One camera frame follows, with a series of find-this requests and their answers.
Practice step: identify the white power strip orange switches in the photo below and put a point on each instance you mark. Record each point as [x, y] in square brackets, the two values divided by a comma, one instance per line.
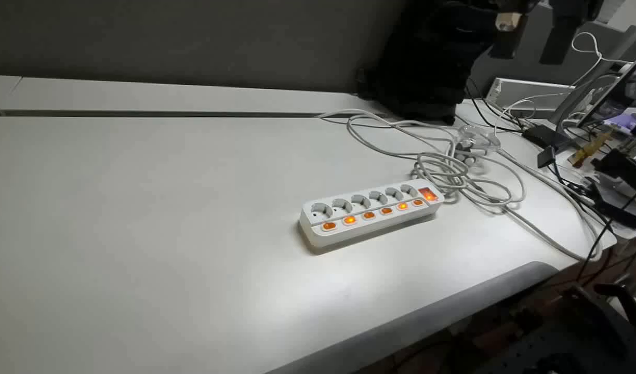
[372, 224]

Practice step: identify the white box device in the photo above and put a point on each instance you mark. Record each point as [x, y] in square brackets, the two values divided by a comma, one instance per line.
[526, 94]

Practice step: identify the small black flat box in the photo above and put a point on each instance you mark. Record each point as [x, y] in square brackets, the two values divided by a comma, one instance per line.
[542, 133]

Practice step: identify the yellow tool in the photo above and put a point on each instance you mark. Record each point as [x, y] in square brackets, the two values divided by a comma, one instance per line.
[588, 148]

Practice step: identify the black power adapter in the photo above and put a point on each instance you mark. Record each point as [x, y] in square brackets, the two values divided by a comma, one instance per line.
[627, 172]

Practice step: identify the purple white paper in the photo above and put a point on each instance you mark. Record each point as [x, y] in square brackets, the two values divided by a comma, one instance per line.
[624, 120]

